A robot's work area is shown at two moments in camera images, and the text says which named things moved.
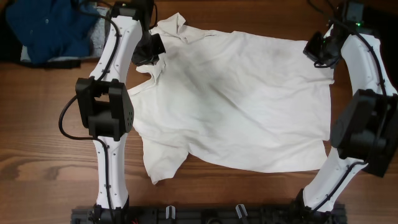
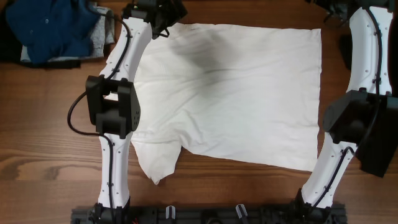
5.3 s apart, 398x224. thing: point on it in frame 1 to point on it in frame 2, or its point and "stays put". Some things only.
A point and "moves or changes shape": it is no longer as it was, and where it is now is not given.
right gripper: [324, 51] to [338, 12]
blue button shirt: [51, 28] stays put
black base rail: [175, 214] stays put
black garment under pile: [10, 50] stays put
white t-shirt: [232, 101] moves or changes shape
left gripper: [158, 50] to [174, 16]
